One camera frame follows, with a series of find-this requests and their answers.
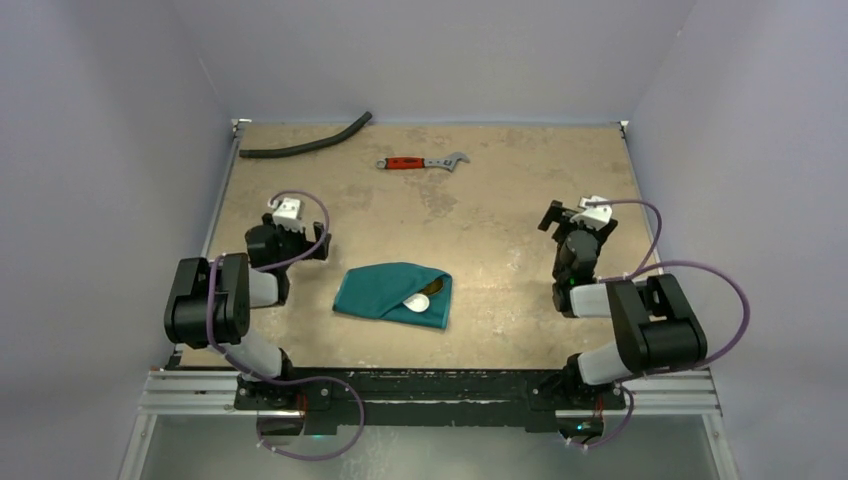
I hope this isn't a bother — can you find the teal cloth napkin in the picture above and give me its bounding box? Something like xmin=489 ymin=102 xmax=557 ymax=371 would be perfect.
xmin=332 ymin=262 xmax=453 ymax=330

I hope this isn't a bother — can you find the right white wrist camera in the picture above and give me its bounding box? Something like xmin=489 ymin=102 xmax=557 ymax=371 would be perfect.
xmin=570 ymin=195 xmax=612 ymax=231

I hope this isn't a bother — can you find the gold metal spoon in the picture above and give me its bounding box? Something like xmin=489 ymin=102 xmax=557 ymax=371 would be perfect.
xmin=421 ymin=277 xmax=444 ymax=296

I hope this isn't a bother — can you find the aluminium rail frame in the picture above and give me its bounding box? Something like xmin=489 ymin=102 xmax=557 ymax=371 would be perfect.
xmin=120 ymin=124 xmax=734 ymax=479

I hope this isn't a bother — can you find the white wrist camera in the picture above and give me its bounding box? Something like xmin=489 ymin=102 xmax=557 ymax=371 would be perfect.
xmin=268 ymin=197 xmax=303 ymax=231
xmin=570 ymin=195 xmax=612 ymax=231

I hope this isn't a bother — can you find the red handled adjustable wrench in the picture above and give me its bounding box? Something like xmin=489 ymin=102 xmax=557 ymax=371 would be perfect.
xmin=375 ymin=152 xmax=470 ymax=172

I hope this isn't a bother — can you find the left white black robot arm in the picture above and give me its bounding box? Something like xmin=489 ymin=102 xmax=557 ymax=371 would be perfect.
xmin=164 ymin=213 xmax=332 ymax=409

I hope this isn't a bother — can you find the black foam hose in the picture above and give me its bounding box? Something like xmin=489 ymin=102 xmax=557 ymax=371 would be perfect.
xmin=239 ymin=111 xmax=374 ymax=160

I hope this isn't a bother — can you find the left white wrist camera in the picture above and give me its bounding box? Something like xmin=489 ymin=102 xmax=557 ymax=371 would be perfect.
xmin=268 ymin=197 xmax=303 ymax=231

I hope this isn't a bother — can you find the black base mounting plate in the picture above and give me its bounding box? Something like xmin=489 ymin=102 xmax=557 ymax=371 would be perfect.
xmin=234 ymin=367 xmax=626 ymax=435

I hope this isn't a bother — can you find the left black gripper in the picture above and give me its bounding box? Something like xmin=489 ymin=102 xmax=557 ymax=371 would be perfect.
xmin=262 ymin=213 xmax=329 ymax=273

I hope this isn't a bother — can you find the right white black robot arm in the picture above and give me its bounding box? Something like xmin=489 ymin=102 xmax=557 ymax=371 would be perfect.
xmin=538 ymin=197 xmax=708 ymax=407

